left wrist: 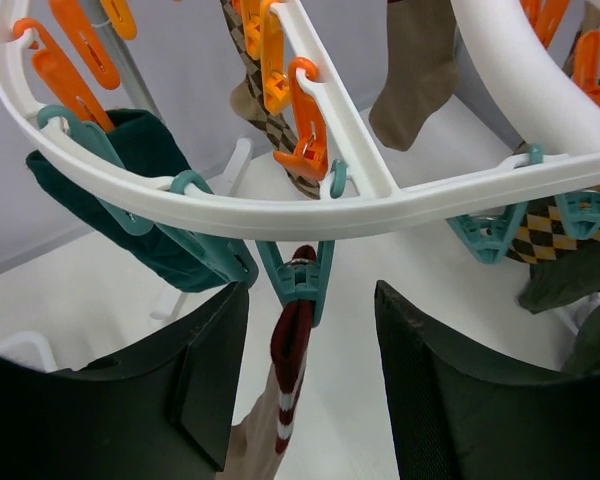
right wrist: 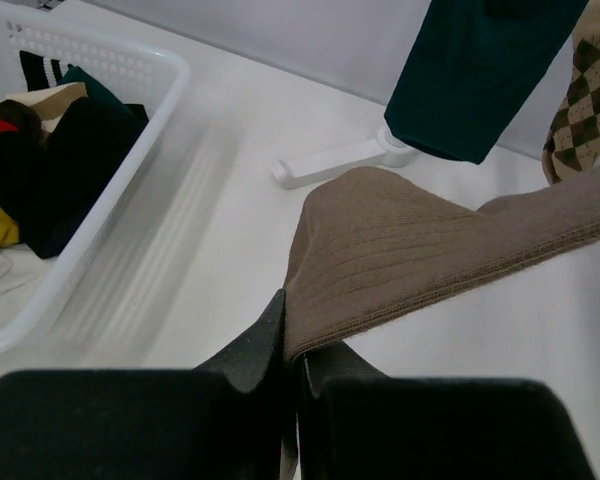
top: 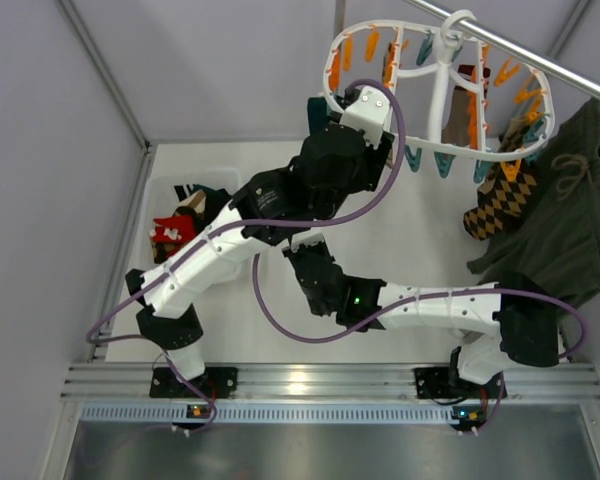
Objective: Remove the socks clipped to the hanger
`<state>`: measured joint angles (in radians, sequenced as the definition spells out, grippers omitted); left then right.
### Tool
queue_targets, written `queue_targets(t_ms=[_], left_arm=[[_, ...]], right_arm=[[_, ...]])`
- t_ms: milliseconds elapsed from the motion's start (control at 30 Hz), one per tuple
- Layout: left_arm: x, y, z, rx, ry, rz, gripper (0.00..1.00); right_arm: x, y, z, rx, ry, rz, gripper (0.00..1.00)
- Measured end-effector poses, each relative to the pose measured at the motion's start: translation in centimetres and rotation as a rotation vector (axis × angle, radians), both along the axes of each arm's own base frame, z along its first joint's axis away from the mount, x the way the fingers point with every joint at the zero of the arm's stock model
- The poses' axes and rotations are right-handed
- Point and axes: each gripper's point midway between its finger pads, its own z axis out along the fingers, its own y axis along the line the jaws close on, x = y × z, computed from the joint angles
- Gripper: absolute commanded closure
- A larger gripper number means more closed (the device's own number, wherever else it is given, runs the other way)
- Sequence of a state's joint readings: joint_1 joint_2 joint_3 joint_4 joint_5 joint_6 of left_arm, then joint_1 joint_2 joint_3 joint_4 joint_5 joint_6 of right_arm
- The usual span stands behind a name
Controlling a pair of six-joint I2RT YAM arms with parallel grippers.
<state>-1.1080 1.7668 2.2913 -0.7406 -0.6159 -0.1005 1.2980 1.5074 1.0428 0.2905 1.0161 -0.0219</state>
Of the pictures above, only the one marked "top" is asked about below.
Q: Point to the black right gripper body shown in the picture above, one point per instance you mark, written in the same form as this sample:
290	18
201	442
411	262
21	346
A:
306	251

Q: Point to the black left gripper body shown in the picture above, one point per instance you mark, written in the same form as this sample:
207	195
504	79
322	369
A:
380	163

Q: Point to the dark teal sock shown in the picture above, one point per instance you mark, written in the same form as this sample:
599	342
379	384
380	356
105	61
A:
319	114

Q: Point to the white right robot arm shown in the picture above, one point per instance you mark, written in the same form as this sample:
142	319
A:
501	325

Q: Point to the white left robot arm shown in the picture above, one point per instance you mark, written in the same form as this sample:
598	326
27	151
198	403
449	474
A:
333	180

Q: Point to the white oval clip hanger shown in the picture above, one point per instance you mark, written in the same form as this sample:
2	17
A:
448	57

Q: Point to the black socks pile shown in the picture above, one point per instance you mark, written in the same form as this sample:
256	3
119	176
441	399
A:
202	203

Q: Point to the plain tan hanging sock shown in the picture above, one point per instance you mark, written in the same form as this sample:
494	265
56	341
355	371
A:
456	130

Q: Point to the white drying rack stand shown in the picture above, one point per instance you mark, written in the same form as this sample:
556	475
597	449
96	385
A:
339	17

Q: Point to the red white sock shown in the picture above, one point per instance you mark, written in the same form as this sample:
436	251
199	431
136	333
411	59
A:
178	229

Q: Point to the orange brown argyle sock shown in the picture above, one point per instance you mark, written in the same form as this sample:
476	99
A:
501	203

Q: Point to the white plastic laundry basket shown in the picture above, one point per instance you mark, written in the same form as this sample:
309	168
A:
160	200

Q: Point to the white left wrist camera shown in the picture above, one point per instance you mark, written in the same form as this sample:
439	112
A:
368	115

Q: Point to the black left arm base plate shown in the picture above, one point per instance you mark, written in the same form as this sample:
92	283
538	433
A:
216	383

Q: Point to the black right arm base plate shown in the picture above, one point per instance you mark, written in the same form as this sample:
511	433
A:
441	384

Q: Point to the dark green drawstring shorts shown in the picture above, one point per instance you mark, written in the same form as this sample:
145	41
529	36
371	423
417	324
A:
557	245

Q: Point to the silver metal hanging rail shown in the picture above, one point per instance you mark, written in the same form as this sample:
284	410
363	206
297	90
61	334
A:
561	36

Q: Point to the aluminium mounting rail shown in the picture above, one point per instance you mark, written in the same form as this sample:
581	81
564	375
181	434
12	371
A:
566	383

